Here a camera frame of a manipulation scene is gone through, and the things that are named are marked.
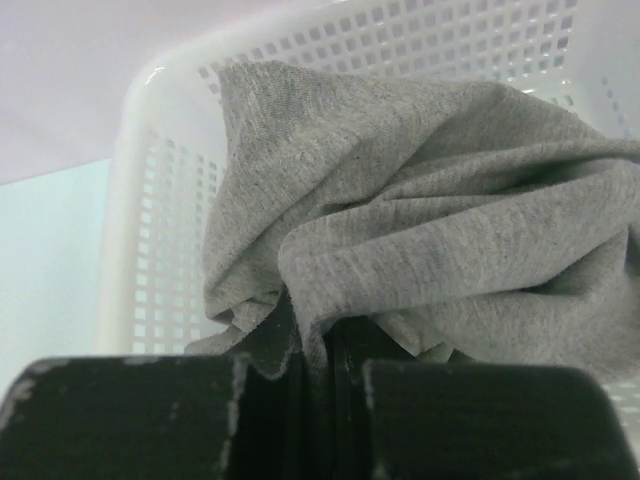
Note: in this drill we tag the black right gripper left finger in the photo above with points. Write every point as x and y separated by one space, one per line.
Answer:
232 416

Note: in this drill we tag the white perforated plastic basket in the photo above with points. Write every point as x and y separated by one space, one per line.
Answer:
172 152

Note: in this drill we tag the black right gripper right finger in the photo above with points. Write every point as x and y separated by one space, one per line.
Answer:
399 418

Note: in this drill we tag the grey t shirt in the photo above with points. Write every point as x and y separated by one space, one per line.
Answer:
464 217

